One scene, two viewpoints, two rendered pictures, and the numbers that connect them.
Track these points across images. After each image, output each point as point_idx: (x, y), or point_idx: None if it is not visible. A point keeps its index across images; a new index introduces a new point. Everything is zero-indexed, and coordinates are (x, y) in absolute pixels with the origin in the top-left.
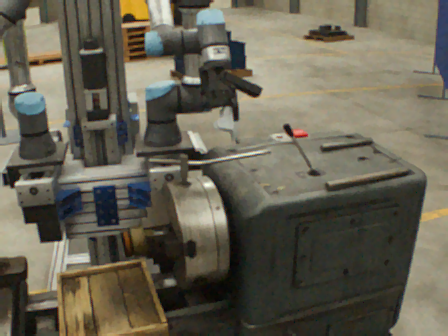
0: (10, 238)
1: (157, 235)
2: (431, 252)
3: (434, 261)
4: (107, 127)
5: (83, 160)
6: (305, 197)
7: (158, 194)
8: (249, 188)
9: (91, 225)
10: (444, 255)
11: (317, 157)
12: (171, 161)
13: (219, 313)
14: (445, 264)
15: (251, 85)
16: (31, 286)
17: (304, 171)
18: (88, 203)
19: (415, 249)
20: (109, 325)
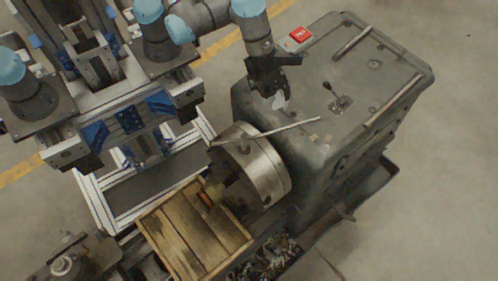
0: None
1: (229, 188)
2: (356, 6)
3: (360, 16)
4: (101, 52)
5: (82, 80)
6: (350, 142)
7: (216, 151)
8: (302, 144)
9: (120, 137)
10: (367, 7)
11: (334, 74)
12: (233, 141)
13: (277, 206)
14: (370, 17)
15: (294, 60)
16: (35, 145)
17: (333, 102)
18: (113, 124)
19: (341, 7)
20: (209, 255)
